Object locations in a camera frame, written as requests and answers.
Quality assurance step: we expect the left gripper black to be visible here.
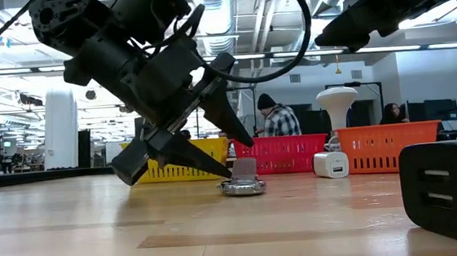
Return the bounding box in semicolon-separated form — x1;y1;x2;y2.
60;24;257;191

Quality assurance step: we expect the brown band silver watch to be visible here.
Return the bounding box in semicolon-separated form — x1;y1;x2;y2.
216;156;268;198

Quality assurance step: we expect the white cube USB charger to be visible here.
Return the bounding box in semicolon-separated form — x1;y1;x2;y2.
311;150;351;181

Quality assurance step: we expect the yellow plastic basket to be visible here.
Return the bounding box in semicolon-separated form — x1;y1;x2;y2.
119;134;233;188

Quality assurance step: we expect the black computer monitor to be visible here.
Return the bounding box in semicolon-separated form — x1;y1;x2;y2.
133;117;148;143
424;98;457;124

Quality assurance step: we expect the person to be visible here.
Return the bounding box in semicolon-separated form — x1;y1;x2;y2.
380;101;410;125
252;90;302;139

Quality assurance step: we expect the red plastic basket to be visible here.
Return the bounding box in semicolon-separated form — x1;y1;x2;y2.
231;132;332;179

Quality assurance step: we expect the white mushroom-shaped lamp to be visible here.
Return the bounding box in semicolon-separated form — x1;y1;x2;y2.
315;85;362;131

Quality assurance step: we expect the black tall cabinet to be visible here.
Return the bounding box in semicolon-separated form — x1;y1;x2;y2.
76;129;93;159

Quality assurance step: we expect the orange plastic basket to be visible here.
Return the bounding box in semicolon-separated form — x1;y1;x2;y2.
334;119;446;179

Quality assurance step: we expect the white round column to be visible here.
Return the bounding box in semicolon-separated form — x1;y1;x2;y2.
38;87;83;171

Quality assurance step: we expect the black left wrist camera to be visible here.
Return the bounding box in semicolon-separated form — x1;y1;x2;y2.
131;34;208;108

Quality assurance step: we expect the white coiled cable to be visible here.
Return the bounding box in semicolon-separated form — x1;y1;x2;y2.
323;135;342;154

